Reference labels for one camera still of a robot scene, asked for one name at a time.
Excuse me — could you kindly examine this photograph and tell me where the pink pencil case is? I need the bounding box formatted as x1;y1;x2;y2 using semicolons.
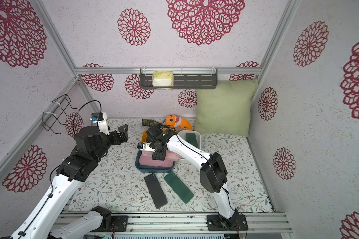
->
142;150;180;161
139;155;175;167

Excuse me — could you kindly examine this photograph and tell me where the green pencil case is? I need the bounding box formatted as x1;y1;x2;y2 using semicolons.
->
185;132;199;148
164;172;194;204

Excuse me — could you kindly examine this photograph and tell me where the black pencil case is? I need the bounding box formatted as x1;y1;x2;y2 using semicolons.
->
144;173;168;209

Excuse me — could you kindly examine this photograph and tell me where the green pencil case front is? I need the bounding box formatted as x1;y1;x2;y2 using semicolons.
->
164;172;194;204

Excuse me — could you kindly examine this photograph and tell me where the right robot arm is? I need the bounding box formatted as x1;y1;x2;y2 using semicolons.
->
139;125;238;223

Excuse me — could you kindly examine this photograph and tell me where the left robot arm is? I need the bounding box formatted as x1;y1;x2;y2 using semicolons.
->
10;124;128;239

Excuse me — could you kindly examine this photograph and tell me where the yellow storage box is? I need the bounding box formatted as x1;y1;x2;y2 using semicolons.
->
141;129;148;143

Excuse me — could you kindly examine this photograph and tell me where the teal storage box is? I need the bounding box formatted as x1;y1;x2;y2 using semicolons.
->
135;151;176;173

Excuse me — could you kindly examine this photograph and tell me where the white storage box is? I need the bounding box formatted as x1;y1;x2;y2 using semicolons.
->
178;130;201;149

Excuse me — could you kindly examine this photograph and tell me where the floral dark fabric pouch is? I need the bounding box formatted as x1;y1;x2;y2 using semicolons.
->
142;119;163;127

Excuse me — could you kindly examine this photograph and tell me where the orange fish plush toy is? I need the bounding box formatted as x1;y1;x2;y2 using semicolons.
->
165;115;192;130

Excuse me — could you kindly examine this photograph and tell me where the floral table mat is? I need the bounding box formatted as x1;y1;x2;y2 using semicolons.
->
68;118;272;213

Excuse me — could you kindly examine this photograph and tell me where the yellow sponge in bag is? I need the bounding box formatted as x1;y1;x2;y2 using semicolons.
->
152;71;174;87

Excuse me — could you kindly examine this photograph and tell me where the green cushion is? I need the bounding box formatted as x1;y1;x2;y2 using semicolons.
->
194;79;258;137

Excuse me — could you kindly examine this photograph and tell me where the black wire wall rack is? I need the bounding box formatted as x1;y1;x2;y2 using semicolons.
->
41;94;78;134

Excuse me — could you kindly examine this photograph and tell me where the grey wall shelf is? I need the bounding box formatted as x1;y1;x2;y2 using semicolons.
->
139;68;218;90

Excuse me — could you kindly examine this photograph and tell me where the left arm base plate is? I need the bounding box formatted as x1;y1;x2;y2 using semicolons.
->
91;216;129;233

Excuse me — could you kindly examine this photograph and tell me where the aluminium front rail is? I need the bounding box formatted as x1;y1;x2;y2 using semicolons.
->
112;213;292;235

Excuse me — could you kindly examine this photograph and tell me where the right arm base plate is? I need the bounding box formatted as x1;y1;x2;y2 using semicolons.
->
206;213;248;232

